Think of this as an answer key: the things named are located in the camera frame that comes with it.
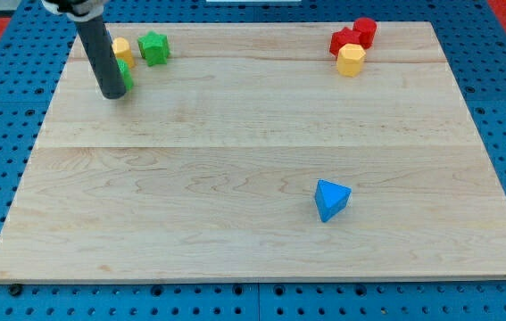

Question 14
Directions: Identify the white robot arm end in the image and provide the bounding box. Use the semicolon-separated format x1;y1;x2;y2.
41;0;109;22

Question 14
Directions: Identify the blue triangle block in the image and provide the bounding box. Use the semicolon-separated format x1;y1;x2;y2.
314;179;352;223

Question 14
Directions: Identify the wooden board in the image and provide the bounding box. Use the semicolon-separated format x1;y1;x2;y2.
0;22;506;284

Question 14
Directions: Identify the yellow hexagon block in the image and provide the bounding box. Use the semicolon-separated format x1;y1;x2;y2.
336;44;366;77

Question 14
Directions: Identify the green star block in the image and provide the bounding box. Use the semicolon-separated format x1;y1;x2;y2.
137;31;170;67

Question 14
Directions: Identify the red star block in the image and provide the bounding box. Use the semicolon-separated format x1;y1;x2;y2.
329;27;361;57

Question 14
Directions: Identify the green block behind rod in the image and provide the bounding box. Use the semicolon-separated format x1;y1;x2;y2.
117;59;134;91

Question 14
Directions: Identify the yellow block left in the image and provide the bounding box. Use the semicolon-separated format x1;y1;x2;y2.
112;37;136;68

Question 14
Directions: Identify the red cylinder block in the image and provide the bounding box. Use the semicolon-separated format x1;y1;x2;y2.
353;17;377;49

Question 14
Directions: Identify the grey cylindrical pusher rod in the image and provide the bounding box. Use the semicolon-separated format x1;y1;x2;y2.
75;15;127;100

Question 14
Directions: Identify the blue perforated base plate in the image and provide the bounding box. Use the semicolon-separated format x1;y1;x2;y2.
0;0;506;320

